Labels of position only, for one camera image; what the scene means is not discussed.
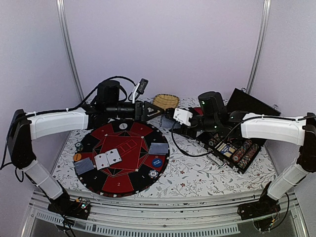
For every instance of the aluminium corner post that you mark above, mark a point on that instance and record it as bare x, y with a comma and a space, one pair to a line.
68, 47
260, 44

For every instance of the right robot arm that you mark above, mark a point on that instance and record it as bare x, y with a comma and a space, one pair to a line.
300, 131

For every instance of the face-up clubs card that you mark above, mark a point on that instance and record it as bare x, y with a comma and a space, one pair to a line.
113, 156

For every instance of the poker chip row in case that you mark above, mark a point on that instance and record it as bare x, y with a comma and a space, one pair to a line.
241, 151

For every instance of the left aluminium corner post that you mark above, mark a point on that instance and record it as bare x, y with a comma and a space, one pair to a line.
68, 47

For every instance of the boxed card deck in case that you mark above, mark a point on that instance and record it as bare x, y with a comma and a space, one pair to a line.
226, 149

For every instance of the black poker chip case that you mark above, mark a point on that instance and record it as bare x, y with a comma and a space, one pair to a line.
238, 106

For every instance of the round red black poker mat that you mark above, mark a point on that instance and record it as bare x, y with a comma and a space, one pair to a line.
121, 158

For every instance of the blue white ten chip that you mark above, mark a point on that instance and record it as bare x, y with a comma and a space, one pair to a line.
153, 174

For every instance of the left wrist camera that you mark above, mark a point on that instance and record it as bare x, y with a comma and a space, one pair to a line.
138, 90

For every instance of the right aluminium corner post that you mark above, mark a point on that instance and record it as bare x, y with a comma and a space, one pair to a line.
260, 44

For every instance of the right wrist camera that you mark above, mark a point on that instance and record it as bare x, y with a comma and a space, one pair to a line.
179, 115

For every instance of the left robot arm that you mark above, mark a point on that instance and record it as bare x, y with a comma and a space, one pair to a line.
106, 105

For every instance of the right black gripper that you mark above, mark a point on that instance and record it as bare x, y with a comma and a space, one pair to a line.
183, 131

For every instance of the poker chip stack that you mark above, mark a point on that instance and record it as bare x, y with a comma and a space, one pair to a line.
79, 146

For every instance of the woven bamboo basket tray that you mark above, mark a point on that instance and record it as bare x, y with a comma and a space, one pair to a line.
166, 101

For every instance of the dealt blue cards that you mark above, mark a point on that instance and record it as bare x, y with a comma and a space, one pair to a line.
83, 166
158, 149

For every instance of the blue checkered card deck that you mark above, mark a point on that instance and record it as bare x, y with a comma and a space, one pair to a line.
166, 122

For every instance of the orange dealer button chip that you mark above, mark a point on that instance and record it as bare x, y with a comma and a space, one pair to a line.
77, 157

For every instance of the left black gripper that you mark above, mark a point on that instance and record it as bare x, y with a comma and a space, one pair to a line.
141, 113

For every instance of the white dealer button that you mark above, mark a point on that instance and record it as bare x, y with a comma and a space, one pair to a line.
123, 126

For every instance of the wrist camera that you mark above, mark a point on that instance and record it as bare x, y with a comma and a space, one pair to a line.
138, 90
179, 115

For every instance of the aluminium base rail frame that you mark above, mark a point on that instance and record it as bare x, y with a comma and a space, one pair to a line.
213, 216

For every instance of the red floral round plate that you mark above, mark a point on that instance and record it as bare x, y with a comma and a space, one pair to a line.
198, 110

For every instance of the face-up diamonds card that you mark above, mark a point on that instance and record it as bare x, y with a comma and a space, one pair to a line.
101, 161

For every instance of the blue small blind chip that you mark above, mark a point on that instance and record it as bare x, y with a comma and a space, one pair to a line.
156, 163

